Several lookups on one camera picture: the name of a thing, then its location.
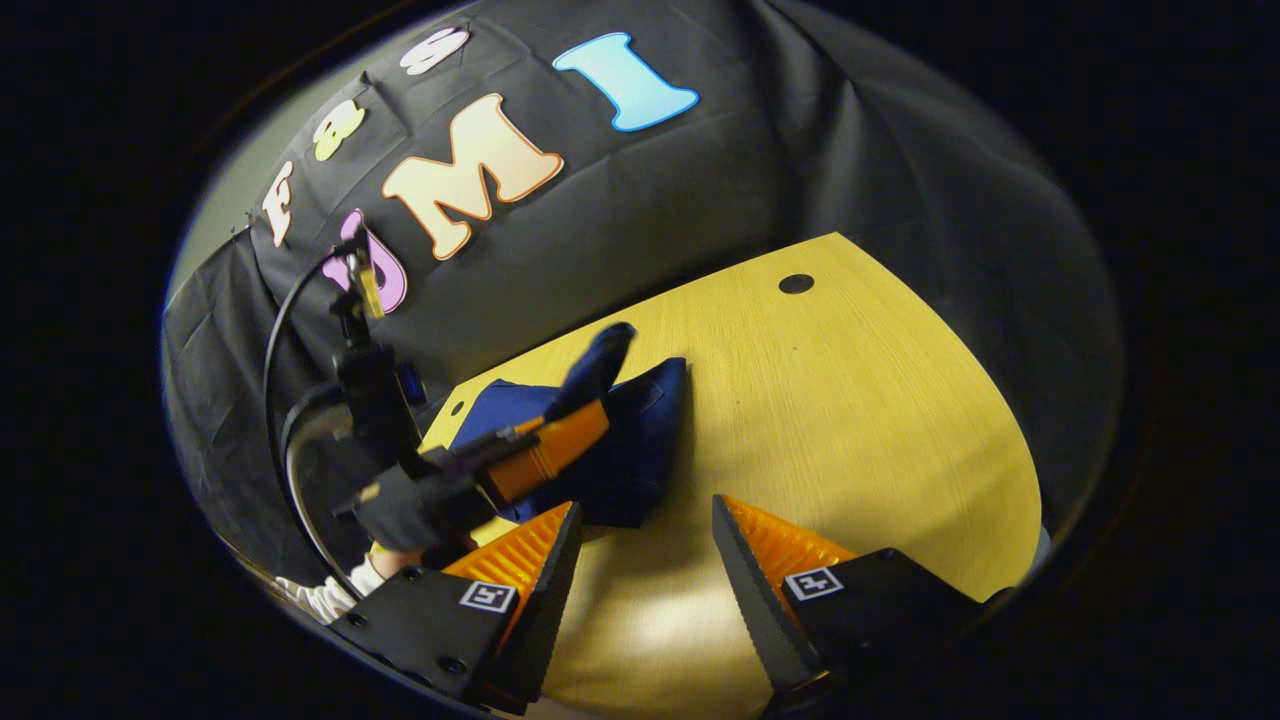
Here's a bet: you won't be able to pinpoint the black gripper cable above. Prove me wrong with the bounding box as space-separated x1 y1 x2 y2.
261 248 369 603

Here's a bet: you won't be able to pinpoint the blue denim jeans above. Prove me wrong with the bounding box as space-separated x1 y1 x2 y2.
447 321 692 530

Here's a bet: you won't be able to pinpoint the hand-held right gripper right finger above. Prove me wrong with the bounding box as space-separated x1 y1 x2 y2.
711 493 991 713

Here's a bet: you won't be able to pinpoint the black backdrop cloth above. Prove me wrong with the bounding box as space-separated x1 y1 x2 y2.
160 0 1127 596

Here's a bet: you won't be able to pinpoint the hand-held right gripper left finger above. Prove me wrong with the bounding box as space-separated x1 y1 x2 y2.
330 500 585 716

